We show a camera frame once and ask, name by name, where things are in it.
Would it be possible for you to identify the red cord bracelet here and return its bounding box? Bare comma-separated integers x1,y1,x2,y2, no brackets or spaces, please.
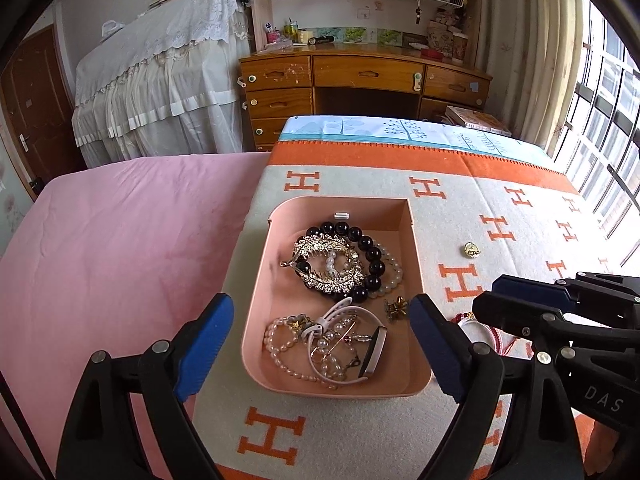
449,311,522,359

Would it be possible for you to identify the small gold flower brooch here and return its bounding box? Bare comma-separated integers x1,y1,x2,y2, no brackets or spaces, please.
384,296,409,322

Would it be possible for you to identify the black bead bracelet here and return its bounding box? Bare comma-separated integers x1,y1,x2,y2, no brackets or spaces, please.
294,220,388,305

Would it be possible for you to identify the white pearl necklace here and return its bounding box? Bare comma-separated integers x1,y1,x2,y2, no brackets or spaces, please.
261,244,405,391

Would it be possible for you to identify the pink jewelry box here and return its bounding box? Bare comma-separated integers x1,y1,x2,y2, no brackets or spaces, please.
242,196,431,400

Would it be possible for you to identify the pink bed sheet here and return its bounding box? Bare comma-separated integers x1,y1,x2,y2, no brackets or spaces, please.
1,153,268,464

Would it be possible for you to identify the orange H pattern blanket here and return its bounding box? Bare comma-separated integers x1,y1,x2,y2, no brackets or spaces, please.
194,141,622,479

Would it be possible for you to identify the window with metal bars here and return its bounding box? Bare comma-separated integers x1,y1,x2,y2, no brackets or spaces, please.
554,0,639,275

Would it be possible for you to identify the blue white patterned sheet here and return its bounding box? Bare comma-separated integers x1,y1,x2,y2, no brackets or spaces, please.
280,115,551,165

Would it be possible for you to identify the stack of books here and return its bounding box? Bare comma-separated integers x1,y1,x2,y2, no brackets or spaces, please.
445,105,511,136

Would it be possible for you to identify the white lace covered piano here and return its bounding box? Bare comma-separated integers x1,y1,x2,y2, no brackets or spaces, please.
72,0,250,168

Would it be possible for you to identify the wooden desk with drawers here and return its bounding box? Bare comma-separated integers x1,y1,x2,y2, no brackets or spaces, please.
240,44,492,152

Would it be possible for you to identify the brown wooden door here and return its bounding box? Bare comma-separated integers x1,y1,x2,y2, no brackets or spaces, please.
1,25,87,194

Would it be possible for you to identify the beige curtain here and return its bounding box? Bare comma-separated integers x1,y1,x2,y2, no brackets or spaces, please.
475,0,584,153

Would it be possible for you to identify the wooden bookshelf with books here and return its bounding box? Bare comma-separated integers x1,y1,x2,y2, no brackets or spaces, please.
252,0,482,66

